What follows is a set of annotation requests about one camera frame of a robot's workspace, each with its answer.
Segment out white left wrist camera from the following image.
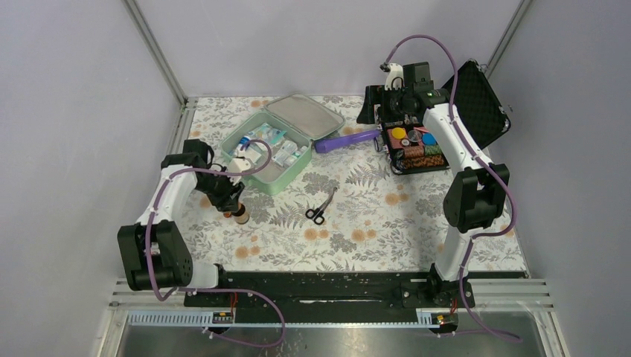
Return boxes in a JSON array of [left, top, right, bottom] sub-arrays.
[[226, 157, 253, 184]]

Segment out floral table mat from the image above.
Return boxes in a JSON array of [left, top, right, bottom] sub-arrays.
[[154, 94, 528, 273]]

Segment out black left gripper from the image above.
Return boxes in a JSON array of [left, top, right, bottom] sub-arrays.
[[195, 166, 245, 211]]

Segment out black poker chip case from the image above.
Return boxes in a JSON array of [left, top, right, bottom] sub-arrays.
[[376, 59, 511, 175]]

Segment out brown bottle orange cap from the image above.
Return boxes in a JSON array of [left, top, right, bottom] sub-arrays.
[[231, 202, 250, 225]]

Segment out white bottle green label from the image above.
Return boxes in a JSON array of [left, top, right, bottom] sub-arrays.
[[284, 146, 307, 167]]

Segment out purple cylindrical tube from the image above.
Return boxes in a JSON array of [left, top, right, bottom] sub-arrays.
[[315, 129, 380, 153]]

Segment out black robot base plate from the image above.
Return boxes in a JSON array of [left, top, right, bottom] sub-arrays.
[[184, 271, 475, 324]]

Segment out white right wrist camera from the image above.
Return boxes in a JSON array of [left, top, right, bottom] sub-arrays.
[[380, 63, 404, 91]]

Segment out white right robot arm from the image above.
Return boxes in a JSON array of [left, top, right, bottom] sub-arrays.
[[356, 62, 510, 306]]

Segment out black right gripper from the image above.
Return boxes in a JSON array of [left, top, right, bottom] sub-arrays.
[[355, 86, 412, 125]]

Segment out black scissors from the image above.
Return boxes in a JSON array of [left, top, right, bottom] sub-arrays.
[[305, 187, 339, 225]]

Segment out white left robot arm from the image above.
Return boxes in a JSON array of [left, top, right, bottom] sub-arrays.
[[117, 139, 254, 306]]

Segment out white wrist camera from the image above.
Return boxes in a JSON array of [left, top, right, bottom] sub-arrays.
[[226, 157, 253, 184], [380, 63, 404, 91]]

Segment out blue white wipes packet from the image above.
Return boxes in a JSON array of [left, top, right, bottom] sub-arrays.
[[246, 123, 286, 147]]

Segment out mint green medicine case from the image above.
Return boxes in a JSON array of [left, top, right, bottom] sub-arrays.
[[221, 94, 344, 196]]

